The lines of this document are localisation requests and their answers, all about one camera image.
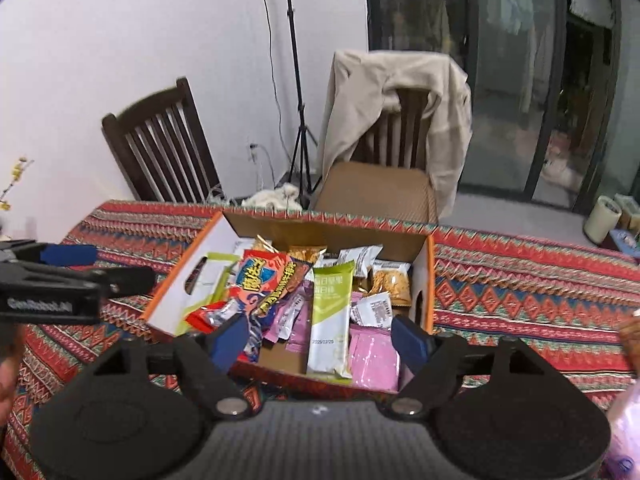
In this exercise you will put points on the pile of snack packets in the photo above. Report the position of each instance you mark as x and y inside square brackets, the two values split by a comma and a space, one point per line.
[390, 280]

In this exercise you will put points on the cream cylindrical jar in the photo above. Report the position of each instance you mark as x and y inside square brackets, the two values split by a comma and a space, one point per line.
[602, 220]

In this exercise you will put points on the white wall socket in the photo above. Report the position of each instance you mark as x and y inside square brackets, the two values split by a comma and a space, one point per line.
[253, 152]

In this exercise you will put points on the black framed glass door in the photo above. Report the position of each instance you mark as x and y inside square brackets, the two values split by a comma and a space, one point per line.
[490, 110]

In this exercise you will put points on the cream cloth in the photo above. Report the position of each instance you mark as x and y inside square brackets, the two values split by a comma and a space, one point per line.
[272, 197]

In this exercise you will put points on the person's left hand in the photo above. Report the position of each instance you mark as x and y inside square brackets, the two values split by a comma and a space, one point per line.
[7, 385]

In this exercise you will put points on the red foil snack packet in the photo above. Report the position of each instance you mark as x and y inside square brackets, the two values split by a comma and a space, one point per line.
[205, 317]

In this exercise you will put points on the wooden chair with woven seat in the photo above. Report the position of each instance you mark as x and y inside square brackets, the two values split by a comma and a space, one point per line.
[375, 190]

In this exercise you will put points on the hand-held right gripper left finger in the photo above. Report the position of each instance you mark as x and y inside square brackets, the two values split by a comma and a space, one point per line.
[230, 340]

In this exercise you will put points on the yellow flower twigs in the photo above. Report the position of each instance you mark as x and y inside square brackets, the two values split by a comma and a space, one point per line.
[15, 175]

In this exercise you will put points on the studio light on stand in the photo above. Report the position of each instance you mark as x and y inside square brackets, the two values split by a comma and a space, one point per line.
[298, 110]

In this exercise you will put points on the beige jacket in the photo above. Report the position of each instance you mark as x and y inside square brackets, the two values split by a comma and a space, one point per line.
[360, 90]

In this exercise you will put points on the green and white snack packet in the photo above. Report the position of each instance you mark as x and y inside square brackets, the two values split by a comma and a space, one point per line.
[330, 310]

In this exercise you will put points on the pink snack packet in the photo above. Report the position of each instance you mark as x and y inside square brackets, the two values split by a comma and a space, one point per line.
[375, 355]

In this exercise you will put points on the purple tissue pack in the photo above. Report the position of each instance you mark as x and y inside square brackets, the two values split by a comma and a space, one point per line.
[625, 435]

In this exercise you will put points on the dark wooden chair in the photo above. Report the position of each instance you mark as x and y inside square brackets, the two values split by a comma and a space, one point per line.
[160, 145]

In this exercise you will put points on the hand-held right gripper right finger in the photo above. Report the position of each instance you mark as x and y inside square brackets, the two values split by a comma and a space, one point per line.
[410, 342]

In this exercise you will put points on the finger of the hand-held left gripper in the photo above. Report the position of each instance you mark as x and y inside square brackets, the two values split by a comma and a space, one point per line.
[70, 255]
[125, 280]

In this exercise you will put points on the orange blue snack packet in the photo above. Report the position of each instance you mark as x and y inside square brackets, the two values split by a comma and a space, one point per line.
[265, 275]

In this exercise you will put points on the red cardboard box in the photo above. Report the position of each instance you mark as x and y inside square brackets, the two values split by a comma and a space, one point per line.
[325, 230]

